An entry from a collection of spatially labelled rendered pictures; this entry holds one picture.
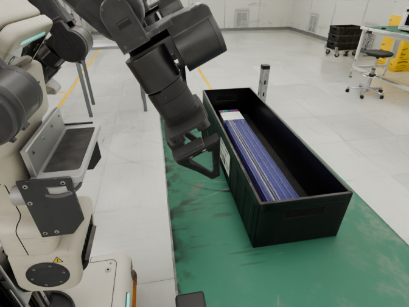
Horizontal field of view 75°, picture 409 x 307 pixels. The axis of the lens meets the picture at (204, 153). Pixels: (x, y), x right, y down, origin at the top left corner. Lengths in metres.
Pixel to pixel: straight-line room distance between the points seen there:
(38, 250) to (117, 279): 0.60
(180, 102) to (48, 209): 0.40
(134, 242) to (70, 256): 1.04
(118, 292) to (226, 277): 0.86
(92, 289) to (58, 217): 0.72
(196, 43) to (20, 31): 0.31
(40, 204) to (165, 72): 0.42
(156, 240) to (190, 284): 1.31
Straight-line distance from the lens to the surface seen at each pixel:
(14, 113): 0.39
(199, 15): 0.36
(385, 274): 0.59
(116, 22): 0.34
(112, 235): 1.89
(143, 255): 1.74
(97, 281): 1.36
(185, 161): 0.37
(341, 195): 0.52
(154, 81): 0.36
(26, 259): 0.83
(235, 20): 10.13
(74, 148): 0.70
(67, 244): 0.80
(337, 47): 6.82
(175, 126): 0.39
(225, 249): 0.53
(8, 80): 0.43
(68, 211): 0.65
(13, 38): 0.54
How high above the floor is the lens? 1.37
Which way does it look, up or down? 33 degrees down
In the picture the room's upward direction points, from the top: straight up
